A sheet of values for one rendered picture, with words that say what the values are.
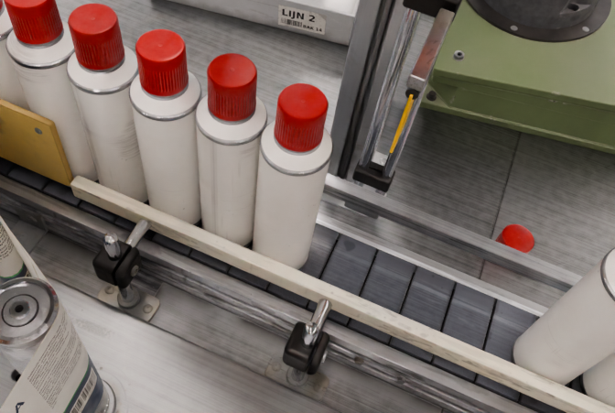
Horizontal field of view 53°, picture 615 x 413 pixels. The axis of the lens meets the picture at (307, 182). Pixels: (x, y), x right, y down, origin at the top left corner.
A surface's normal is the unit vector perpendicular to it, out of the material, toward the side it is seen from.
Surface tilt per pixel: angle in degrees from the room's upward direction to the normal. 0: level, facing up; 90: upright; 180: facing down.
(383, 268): 0
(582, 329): 90
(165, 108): 42
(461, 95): 90
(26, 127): 90
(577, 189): 0
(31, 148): 90
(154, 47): 3
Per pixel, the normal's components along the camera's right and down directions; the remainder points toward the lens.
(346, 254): 0.11, -0.57
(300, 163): 0.12, 0.12
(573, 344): -0.66, 0.57
